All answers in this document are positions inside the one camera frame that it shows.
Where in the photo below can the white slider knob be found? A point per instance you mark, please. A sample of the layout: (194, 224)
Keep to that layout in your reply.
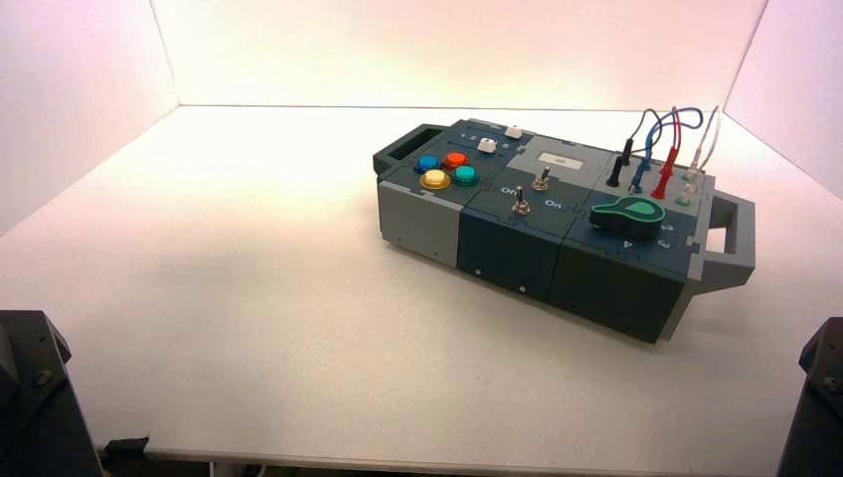
(513, 132)
(486, 145)

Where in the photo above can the yellow round push button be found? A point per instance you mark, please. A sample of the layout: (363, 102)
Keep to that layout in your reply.
(435, 179)

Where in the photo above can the blue round push button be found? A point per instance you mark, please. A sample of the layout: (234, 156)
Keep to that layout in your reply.
(427, 164)

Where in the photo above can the green round push button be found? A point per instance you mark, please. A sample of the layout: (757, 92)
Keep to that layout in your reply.
(465, 175)

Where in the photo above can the red round push button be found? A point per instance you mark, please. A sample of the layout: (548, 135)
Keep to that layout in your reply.
(455, 160)

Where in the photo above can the grey and blue control box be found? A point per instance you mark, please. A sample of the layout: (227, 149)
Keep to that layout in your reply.
(507, 247)

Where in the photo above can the small white display screen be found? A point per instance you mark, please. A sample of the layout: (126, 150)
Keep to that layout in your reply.
(560, 160)

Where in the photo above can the green and black rotary knob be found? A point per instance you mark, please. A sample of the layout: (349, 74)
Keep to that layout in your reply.
(629, 220)

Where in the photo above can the black table edge clamp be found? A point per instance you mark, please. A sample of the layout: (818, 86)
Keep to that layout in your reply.
(125, 451)

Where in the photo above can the metal toggle switch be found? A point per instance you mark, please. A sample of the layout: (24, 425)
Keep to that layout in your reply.
(541, 180)
(520, 203)

